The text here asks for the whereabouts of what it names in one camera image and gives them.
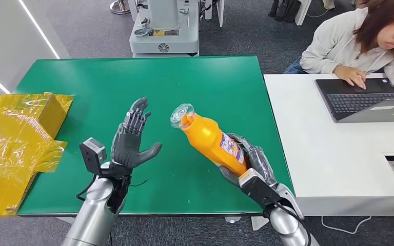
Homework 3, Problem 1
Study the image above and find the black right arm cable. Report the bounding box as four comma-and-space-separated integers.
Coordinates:
267, 202, 312, 246

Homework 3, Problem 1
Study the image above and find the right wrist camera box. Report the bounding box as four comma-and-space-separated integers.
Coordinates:
238, 169, 282, 209

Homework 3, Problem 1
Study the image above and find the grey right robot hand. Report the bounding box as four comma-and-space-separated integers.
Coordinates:
217, 133, 279, 188

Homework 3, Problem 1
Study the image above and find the orange plastic bottle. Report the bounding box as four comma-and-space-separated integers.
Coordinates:
170, 103, 249, 177

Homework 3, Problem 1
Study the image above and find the dark grey laptop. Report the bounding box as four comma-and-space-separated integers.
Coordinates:
314, 78, 394, 124

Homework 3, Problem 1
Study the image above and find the green topped table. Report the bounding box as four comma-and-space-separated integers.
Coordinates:
14, 56, 294, 232

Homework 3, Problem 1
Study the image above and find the white floor cable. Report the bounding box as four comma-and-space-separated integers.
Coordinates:
321, 215, 372, 235

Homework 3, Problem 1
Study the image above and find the white machine base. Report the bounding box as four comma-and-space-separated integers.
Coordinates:
129, 0, 201, 58

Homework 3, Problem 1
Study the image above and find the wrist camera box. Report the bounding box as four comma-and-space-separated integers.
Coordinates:
238, 169, 282, 209
78, 137, 108, 176

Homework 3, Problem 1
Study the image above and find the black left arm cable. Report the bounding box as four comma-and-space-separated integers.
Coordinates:
76, 175, 97, 202

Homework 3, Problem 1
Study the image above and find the white furniture leg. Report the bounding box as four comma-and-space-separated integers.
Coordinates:
216, 0, 225, 28
294, 0, 312, 26

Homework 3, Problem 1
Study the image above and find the white desk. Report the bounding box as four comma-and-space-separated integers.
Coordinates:
263, 73, 394, 232

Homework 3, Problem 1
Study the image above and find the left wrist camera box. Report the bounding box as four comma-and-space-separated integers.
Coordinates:
78, 137, 108, 176

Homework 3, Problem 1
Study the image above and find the yellow film wrapped cardboard box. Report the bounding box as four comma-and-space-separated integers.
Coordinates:
0, 92, 74, 217

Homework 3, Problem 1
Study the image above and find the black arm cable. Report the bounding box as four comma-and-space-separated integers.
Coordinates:
267, 202, 312, 246
76, 175, 97, 202

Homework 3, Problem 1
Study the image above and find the black chair base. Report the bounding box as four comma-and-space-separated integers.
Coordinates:
267, 0, 301, 24

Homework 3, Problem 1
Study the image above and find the person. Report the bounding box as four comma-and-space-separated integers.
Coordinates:
283, 0, 394, 96

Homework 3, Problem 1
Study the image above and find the person's hand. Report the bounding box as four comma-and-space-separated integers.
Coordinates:
332, 65, 368, 90

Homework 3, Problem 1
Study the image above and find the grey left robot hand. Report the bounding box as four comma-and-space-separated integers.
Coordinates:
110, 97, 163, 170

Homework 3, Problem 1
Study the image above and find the chrome round stand base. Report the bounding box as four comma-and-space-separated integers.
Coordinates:
109, 0, 131, 15

